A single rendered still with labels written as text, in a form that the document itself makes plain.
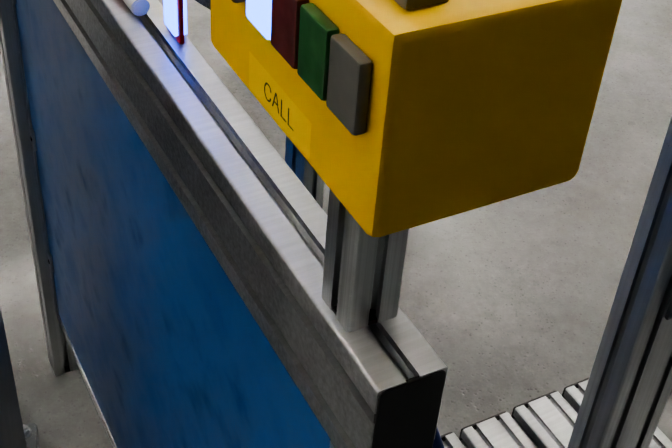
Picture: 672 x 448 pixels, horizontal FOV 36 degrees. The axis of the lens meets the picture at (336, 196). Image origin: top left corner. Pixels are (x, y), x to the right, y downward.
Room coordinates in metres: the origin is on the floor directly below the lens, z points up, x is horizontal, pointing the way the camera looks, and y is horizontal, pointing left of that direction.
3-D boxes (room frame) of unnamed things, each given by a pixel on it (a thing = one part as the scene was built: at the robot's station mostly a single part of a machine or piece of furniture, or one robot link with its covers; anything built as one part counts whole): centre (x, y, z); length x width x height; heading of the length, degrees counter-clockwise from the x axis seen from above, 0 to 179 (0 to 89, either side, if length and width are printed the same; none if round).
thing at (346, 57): (0.31, 0.00, 1.04); 0.02 x 0.01 x 0.03; 31
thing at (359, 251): (0.39, -0.02, 0.92); 0.03 x 0.03 x 0.12; 31
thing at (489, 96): (0.39, -0.02, 1.02); 0.16 x 0.10 x 0.11; 31
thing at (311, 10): (0.33, 0.01, 1.04); 0.02 x 0.01 x 0.03; 31
